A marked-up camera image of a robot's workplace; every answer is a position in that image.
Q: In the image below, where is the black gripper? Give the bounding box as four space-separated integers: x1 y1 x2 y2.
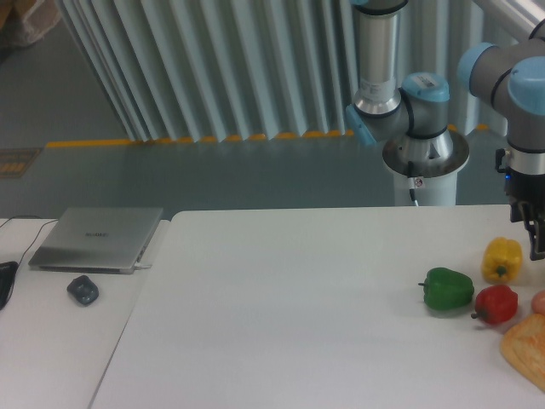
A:
495 147 544 260

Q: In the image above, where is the yellow bell pepper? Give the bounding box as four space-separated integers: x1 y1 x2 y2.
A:
481 237 523 284

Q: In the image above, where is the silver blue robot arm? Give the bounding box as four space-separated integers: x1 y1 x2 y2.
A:
346 1 544 260

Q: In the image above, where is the red bell pepper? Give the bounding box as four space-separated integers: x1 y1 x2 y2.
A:
471 285 519 325

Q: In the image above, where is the green bell pepper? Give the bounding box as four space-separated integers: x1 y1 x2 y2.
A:
419 267 474 311

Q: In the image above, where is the pink round fruit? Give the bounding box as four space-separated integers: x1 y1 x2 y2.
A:
531 290 545 315

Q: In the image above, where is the golden bread loaf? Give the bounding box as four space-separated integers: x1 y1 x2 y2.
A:
500 314 544 391

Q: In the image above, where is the white pleated curtain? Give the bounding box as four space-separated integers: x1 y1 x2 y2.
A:
54 0 545 144

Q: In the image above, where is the silver closed laptop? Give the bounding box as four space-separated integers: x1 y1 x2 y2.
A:
28 207 163 274

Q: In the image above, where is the dark grey mouse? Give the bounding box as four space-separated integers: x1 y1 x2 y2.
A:
66 275 100 307

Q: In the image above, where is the black keyboard edge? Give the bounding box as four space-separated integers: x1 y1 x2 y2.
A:
0 261 19 309

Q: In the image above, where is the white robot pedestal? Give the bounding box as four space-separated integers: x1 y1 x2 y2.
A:
393 172 457 206

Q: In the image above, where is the white robot base cable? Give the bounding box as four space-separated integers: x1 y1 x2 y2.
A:
406 160 421 208

